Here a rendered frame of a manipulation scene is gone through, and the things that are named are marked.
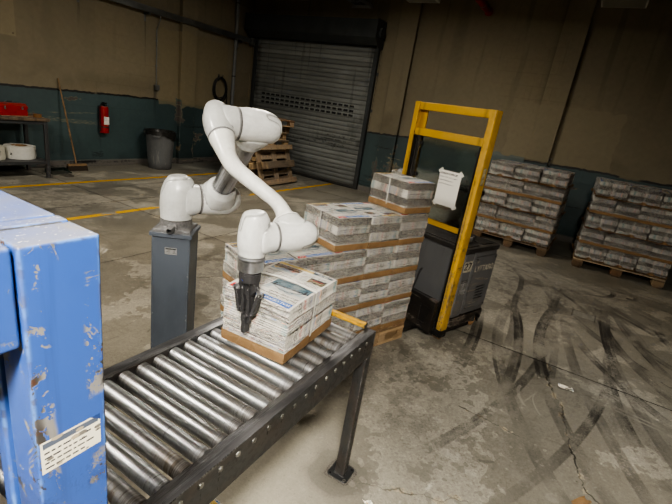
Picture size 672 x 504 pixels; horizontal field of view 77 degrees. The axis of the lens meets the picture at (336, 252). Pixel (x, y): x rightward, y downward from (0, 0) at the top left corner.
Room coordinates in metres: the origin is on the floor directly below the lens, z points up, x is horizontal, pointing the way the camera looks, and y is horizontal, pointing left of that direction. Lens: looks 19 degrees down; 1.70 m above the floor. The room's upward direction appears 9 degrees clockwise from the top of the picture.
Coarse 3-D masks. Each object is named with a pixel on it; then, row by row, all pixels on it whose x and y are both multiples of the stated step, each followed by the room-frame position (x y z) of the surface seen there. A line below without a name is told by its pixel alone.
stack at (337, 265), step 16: (272, 256) 2.33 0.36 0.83; (288, 256) 2.37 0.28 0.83; (304, 256) 2.41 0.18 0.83; (320, 256) 2.46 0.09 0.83; (336, 256) 2.56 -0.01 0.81; (352, 256) 2.65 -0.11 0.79; (368, 256) 2.75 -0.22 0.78; (384, 256) 2.86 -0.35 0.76; (320, 272) 2.48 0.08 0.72; (336, 272) 2.57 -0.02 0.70; (352, 272) 2.67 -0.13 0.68; (368, 272) 2.77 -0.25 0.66; (224, 288) 2.41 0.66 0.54; (336, 288) 2.58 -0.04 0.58; (352, 288) 2.67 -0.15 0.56; (368, 288) 2.80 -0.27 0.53; (384, 288) 2.91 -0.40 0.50; (224, 304) 2.39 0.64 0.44; (336, 304) 2.60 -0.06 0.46; (352, 304) 2.70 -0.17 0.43; (336, 320) 2.62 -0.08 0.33; (368, 320) 2.83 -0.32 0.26
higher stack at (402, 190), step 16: (384, 176) 3.13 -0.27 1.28; (400, 176) 3.21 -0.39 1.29; (384, 192) 3.11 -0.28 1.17; (400, 192) 2.99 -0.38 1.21; (416, 192) 3.00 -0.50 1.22; (432, 192) 3.13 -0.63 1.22; (400, 224) 2.95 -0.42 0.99; (416, 224) 3.04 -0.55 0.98; (400, 256) 2.98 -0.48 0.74; (416, 256) 3.11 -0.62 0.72; (400, 288) 3.03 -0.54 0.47; (384, 304) 2.95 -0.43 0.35; (400, 304) 3.05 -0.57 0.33; (384, 320) 2.95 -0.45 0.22; (384, 336) 2.98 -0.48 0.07; (400, 336) 3.11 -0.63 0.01
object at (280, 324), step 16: (272, 288) 1.45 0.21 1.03; (288, 288) 1.47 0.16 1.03; (272, 304) 1.33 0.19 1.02; (288, 304) 1.34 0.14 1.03; (304, 304) 1.39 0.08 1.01; (224, 320) 1.42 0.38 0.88; (240, 320) 1.39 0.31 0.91; (256, 320) 1.36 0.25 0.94; (272, 320) 1.33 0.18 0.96; (288, 320) 1.31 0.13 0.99; (304, 320) 1.42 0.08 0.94; (256, 336) 1.36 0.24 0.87; (272, 336) 1.34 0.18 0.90; (288, 336) 1.33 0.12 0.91; (304, 336) 1.44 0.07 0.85
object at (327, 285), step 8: (272, 264) 1.69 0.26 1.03; (280, 264) 1.70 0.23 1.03; (288, 264) 1.71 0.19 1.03; (272, 272) 1.60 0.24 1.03; (280, 272) 1.62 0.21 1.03; (288, 272) 1.63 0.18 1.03; (296, 272) 1.64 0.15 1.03; (304, 272) 1.65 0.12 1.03; (312, 272) 1.67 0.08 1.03; (296, 280) 1.56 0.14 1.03; (304, 280) 1.57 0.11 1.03; (312, 280) 1.59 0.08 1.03; (320, 280) 1.60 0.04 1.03; (328, 280) 1.61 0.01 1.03; (336, 280) 1.64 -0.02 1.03; (320, 288) 1.52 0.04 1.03; (328, 288) 1.57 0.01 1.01; (320, 296) 1.51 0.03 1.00; (328, 296) 1.58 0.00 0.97; (320, 304) 1.52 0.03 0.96; (328, 304) 1.60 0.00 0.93; (320, 312) 1.54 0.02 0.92; (328, 312) 1.62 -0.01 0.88; (320, 320) 1.56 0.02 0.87
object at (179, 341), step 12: (204, 324) 1.51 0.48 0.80; (216, 324) 1.52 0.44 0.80; (180, 336) 1.39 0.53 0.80; (192, 336) 1.41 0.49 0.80; (156, 348) 1.29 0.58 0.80; (168, 348) 1.31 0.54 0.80; (180, 348) 1.35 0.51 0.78; (132, 360) 1.21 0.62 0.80; (144, 360) 1.22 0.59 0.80; (108, 372) 1.13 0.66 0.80; (120, 372) 1.14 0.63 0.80; (132, 372) 1.17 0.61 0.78
